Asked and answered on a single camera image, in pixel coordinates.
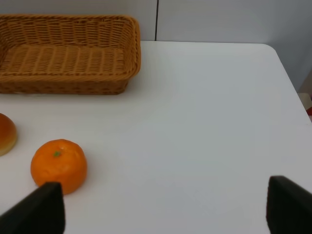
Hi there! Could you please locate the round brown bread bun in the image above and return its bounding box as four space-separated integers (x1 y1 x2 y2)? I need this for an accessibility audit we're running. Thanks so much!
0 114 17 156

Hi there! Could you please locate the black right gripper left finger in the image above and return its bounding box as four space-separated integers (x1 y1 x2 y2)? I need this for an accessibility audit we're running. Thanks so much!
0 182 65 234

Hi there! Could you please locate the tan wicker basket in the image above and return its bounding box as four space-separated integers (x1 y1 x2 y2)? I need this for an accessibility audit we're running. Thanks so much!
0 14 141 95

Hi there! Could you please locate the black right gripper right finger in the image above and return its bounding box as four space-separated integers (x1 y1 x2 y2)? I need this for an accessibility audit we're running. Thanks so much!
266 176 312 234

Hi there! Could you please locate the red white box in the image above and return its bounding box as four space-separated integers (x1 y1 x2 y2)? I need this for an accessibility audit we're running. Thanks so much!
298 93 312 120

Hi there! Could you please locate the orange mandarin fruit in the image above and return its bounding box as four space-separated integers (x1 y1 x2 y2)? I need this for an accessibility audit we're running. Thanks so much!
30 139 87 195

